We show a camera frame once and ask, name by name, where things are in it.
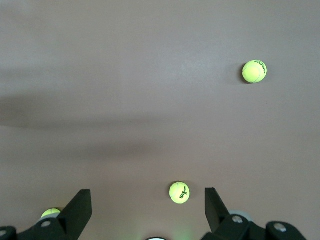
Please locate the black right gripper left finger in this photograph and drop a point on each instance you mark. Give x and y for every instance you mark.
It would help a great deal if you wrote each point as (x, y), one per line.
(72, 220)

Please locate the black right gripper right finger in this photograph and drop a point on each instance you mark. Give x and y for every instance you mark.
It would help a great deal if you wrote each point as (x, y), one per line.
(217, 222)

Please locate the yellow tennis ball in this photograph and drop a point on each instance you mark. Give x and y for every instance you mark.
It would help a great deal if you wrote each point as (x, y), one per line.
(254, 71)
(48, 213)
(179, 192)

